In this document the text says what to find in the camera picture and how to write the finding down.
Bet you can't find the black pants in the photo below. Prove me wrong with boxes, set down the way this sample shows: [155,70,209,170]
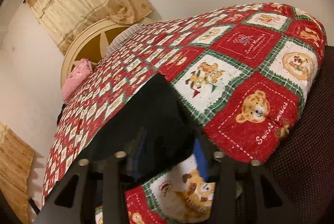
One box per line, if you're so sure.
[85,74,195,180]

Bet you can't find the dark brown chair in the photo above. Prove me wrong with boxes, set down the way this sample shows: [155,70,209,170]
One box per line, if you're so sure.
[234,45,334,224]

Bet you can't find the dark garment at bed edge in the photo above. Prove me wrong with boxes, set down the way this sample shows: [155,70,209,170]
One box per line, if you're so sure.
[57,103,66,126]

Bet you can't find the red teddy-bear patchwork bedspread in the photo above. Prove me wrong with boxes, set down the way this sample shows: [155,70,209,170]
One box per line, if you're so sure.
[42,3,327,223]

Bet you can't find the pink folded cloth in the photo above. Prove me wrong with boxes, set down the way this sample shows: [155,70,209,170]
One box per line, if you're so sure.
[62,58,93,103]

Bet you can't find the cream wooden headboard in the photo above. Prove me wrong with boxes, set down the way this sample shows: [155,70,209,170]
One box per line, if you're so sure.
[60,17,160,89]

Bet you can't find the striped pillow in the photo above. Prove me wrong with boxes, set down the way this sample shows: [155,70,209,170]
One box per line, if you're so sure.
[105,24,145,57]

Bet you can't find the beige curtain on left wall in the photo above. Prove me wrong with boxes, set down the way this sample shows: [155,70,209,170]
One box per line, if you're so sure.
[1,124,35,223]

